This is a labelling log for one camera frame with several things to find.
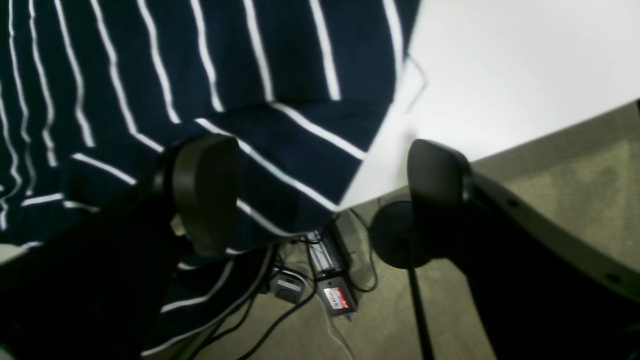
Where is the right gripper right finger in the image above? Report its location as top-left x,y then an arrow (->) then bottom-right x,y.
407,139 -> 639,360

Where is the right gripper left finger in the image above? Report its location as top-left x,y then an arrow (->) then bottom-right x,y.
0,134 -> 241,360

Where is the navy white striped t-shirt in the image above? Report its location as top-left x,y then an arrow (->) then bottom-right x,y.
1,0 -> 421,360

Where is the black round stand base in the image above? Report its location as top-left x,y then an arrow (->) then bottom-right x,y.
368,200 -> 431,270

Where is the black power adapter on floor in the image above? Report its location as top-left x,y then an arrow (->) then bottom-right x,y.
315,276 -> 358,318

